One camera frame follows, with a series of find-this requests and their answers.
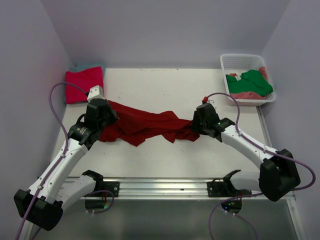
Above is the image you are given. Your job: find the dark red t shirt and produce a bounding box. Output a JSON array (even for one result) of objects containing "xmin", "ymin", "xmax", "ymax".
[{"xmin": 99, "ymin": 101, "xmax": 200, "ymax": 147}]

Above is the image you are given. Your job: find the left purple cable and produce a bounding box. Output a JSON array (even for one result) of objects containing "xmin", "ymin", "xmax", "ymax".
[{"xmin": 14, "ymin": 82, "xmax": 89, "ymax": 240}]

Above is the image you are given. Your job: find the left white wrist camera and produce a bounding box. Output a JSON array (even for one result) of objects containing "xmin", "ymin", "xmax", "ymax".
[{"xmin": 87, "ymin": 85, "xmax": 104, "ymax": 103}]

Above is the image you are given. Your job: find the salmon pink t shirt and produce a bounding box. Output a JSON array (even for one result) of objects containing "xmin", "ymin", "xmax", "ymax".
[{"xmin": 229, "ymin": 66, "xmax": 269, "ymax": 100}]

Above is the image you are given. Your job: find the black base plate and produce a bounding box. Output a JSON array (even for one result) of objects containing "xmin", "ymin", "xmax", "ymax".
[
  {"xmin": 93, "ymin": 181, "xmax": 120, "ymax": 199},
  {"xmin": 206, "ymin": 178, "xmax": 252, "ymax": 198}
]

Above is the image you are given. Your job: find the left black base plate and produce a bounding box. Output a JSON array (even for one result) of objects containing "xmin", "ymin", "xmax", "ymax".
[{"xmin": 93, "ymin": 181, "xmax": 120, "ymax": 199}]

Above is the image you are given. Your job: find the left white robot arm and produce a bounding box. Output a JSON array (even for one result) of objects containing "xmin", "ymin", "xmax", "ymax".
[{"xmin": 13, "ymin": 98, "xmax": 118, "ymax": 231}]

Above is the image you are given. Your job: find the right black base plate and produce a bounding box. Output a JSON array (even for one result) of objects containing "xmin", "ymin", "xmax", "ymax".
[{"xmin": 206, "ymin": 178, "xmax": 252, "ymax": 198}]

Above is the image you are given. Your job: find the folded pink t shirt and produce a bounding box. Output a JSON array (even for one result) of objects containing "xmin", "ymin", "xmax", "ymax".
[{"xmin": 65, "ymin": 66, "xmax": 105, "ymax": 104}]

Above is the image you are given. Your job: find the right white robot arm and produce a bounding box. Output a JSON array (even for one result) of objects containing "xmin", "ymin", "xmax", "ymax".
[{"xmin": 191, "ymin": 103, "xmax": 301, "ymax": 202}]

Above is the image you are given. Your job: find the aluminium mounting rail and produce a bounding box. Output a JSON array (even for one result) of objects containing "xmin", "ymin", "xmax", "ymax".
[{"xmin": 64, "ymin": 176, "xmax": 296, "ymax": 200}]

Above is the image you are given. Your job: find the white plastic basket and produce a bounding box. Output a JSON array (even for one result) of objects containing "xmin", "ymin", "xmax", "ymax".
[{"xmin": 220, "ymin": 53, "xmax": 277, "ymax": 107}]

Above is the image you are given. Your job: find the green t shirt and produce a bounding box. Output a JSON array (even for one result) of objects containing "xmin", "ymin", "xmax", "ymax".
[{"xmin": 225, "ymin": 70, "xmax": 274, "ymax": 97}]

